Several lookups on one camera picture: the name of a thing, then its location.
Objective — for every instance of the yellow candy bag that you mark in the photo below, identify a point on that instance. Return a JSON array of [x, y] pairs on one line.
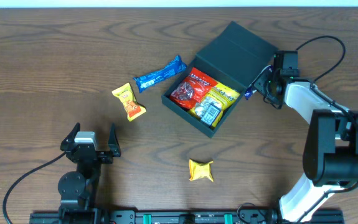
[[221, 96]]

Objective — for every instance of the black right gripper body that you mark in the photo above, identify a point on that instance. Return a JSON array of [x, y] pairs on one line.
[[265, 85]]

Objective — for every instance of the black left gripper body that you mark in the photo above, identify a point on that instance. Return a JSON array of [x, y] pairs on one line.
[[103, 156]]

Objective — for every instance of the small blue box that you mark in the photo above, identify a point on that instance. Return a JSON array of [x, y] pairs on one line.
[[210, 115]]

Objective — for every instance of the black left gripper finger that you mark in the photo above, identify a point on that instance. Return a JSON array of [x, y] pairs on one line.
[[113, 142], [71, 136]]

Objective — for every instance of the dark green open box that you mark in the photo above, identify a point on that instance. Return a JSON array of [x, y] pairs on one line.
[[235, 58]]

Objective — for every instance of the blue Oreo cookie pack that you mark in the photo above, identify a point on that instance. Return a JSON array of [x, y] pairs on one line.
[[174, 67]]

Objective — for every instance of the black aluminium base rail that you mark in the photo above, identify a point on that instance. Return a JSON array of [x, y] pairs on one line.
[[246, 215]]

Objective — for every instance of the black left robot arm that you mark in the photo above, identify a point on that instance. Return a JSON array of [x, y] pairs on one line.
[[78, 189]]

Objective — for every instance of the small yellow crumpled packet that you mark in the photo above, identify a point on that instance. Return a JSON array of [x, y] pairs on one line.
[[199, 170]]

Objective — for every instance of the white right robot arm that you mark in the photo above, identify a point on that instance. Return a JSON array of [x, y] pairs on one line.
[[330, 157]]

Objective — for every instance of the yellow orange snack packet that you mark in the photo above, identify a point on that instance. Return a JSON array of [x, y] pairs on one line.
[[126, 96]]

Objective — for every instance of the red Hacks candy bag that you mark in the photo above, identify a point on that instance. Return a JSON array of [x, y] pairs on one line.
[[192, 89]]

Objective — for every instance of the purple Dairy Milk chocolate bar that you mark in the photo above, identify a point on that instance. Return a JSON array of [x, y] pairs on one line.
[[249, 92]]

